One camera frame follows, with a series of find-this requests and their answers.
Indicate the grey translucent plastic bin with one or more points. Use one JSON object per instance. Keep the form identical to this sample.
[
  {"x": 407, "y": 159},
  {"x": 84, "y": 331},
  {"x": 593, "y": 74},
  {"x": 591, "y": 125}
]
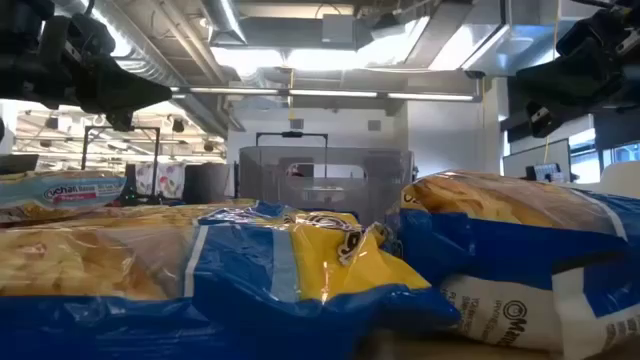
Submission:
[{"x": 270, "y": 175}]

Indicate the spiral metal air duct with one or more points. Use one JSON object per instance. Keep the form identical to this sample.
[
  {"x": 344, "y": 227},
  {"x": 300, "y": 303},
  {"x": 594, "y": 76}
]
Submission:
[{"x": 150, "y": 65}]

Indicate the large rectangular metal duct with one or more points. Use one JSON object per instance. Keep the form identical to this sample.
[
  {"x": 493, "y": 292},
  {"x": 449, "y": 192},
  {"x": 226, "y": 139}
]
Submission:
[{"x": 475, "y": 45}]

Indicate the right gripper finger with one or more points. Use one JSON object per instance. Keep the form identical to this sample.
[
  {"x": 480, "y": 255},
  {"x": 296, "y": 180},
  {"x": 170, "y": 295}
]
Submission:
[
  {"x": 544, "y": 122},
  {"x": 565, "y": 82}
]

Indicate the black computer monitor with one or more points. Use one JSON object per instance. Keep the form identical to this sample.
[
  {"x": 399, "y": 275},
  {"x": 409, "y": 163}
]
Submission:
[{"x": 17, "y": 164}]

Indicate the black office partition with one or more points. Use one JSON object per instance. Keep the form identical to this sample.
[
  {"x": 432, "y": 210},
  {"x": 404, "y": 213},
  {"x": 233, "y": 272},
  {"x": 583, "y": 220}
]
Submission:
[{"x": 207, "y": 182}]

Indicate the long fluorescent light strip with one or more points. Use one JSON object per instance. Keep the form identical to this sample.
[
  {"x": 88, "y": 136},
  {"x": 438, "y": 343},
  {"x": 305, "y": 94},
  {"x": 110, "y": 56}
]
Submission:
[{"x": 330, "y": 93}]

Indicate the floral patterned cloth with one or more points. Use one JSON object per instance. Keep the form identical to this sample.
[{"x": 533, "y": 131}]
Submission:
[{"x": 160, "y": 180}]

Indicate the dark blue Maruchan noodle pack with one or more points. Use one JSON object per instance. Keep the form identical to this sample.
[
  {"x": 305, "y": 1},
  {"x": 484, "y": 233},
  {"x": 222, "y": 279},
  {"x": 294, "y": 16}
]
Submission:
[
  {"x": 240, "y": 260},
  {"x": 500, "y": 250}
]

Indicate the grey square wall box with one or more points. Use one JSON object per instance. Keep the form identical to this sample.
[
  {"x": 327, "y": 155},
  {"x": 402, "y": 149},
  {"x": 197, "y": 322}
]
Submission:
[
  {"x": 374, "y": 125},
  {"x": 296, "y": 124}
]

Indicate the light blue Maruchan noodle pack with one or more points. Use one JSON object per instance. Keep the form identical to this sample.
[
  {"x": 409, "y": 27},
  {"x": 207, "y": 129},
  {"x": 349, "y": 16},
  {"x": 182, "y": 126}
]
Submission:
[{"x": 60, "y": 192}]

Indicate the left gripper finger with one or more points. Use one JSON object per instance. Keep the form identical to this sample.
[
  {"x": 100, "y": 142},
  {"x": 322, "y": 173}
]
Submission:
[
  {"x": 121, "y": 121},
  {"x": 120, "y": 85}
]

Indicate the grey panel board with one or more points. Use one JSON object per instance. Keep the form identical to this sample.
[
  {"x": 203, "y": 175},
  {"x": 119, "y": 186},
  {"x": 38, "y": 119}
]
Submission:
[{"x": 530, "y": 160}]

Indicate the small desk monitor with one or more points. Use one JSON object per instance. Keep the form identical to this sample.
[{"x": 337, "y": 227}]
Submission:
[{"x": 545, "y": 172}]

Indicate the tall black rig frame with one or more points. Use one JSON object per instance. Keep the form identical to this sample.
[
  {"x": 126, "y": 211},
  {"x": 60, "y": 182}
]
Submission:
[{"x": 147, "y": 128}]

